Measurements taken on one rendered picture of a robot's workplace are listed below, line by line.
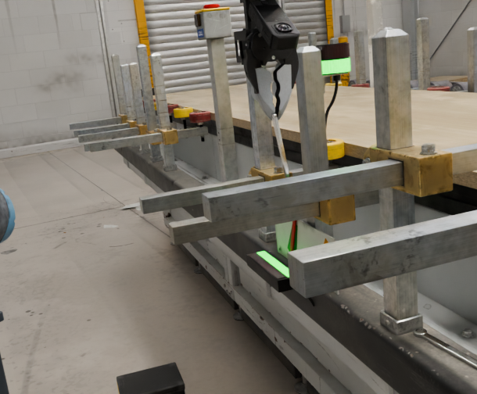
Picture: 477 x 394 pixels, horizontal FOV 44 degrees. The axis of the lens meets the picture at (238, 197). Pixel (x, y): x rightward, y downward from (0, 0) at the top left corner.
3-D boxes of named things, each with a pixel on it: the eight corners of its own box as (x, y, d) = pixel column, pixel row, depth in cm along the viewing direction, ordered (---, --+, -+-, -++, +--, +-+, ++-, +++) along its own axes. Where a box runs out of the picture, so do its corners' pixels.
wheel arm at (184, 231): (176, 250, 95) (172, 225, 94) (171, 245, 98) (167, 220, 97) (409, 202, 108) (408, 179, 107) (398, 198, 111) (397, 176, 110)
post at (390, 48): (399, 367, 88) (385, 30, 76) (386, 356, 91) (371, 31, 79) (420, 361, 89) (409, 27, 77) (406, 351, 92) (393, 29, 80)
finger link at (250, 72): (271, 91, 100) (267, 37, 98) (275, 91, 98) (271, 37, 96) (245, 94, 98) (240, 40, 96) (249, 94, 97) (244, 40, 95)
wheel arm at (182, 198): (144, 219, 118) (141, 198, 117) (141, 215, 121) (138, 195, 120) (339, 181, 131) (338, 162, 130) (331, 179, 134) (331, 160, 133)
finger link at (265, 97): (263, 118, 105) (259, 64, 102) (277, 120, 99) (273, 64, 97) (247, 119, 104) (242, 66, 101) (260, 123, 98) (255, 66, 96)
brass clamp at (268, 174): (270, 200, 123) (267, 176, 121) (247, 188, 135) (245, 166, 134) (297, 195, 124) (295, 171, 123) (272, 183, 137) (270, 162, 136)
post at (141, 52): (153, 162, 248) (137, 44, 236) (152, 162, 251) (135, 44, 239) (162, 162, 249) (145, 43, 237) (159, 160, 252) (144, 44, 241)
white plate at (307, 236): (335, 295, 101) (332, 239, 99) (276, 252, 125) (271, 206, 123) (338, 294, 102) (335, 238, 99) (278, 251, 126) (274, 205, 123)
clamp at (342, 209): (329, 226, 100) (328, 197, 98) (295, 209, 112) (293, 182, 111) (359, 220, 101) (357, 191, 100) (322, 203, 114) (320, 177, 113)
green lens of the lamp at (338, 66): (325, 74, 100) (324, 61, 100) (310, 73, 106) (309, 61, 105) (356, 70, 102) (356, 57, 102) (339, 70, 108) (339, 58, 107)
